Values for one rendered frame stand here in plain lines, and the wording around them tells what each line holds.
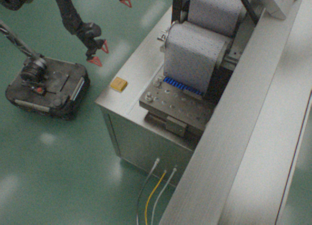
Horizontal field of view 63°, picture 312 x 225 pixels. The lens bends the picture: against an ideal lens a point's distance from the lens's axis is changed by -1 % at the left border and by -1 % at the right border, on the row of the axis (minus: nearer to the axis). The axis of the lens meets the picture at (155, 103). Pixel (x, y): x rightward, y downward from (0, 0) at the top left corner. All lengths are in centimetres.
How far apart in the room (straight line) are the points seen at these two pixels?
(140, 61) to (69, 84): 98
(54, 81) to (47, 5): 147
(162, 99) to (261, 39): 70
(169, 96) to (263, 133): 61
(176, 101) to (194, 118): 12
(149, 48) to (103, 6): 190
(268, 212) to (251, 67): 35
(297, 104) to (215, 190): 50
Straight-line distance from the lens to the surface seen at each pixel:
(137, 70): 153
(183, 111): 123
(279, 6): 74
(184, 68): 123
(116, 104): 141
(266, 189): 72
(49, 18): 349
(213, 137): 49
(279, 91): 88
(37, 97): 242
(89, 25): 126
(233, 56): 113
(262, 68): 61
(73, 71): 248
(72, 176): 226
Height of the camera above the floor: 209
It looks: 58 degrees down
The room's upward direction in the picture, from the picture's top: 1 degrees clockwise
